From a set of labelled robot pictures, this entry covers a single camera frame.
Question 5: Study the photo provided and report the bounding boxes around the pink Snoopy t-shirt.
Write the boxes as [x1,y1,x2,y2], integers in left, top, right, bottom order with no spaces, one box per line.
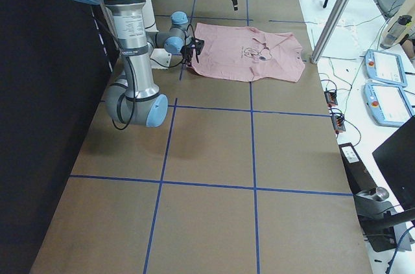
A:
[191,23,305,83]

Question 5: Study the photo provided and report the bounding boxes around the upper orange connector board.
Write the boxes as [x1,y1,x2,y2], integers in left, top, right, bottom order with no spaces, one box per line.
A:
[324,89,338,108]

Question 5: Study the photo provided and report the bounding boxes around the orange connector board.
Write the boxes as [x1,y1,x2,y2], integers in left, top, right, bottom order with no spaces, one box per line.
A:
[329,108,346,135]
[324,89,338,108]

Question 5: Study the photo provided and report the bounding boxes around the lower orange connector board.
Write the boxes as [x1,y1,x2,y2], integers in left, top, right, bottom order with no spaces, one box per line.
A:
[329,108,346,135]

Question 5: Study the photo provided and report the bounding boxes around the clear water bottle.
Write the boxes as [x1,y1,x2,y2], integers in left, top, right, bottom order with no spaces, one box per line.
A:
[380,14,412,49]

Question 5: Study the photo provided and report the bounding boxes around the upper teach pendant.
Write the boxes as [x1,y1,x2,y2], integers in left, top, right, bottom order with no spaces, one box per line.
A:
[364,49,407,87]

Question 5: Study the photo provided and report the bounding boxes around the teach pendant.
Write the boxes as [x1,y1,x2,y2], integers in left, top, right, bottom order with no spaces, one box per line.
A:
[363,83,414,128]
[364,49,407,87]

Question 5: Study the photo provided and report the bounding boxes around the lower teach pendant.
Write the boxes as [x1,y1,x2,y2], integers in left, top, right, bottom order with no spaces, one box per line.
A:
[363,83,414,128]

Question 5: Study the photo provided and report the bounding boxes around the black box with label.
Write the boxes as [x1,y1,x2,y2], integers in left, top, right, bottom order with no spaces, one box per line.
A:
[338,143,377,194]

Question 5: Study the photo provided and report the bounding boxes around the black monitor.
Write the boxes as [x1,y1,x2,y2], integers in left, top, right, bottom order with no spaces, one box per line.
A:
[372,117,415,209]

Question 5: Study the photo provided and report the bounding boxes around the black clamp with metal knob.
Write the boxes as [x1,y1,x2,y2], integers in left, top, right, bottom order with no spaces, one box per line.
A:
[353,193,414,253]

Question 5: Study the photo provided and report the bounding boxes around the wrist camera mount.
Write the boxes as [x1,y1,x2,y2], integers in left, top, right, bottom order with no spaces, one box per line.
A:
[191,37,205,56]

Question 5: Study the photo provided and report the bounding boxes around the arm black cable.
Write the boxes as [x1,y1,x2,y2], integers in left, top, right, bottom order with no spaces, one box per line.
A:
[110,24,200,131]

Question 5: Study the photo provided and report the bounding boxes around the aluminium frame post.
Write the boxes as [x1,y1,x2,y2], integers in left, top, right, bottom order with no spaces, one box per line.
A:
[311,0,349,64]

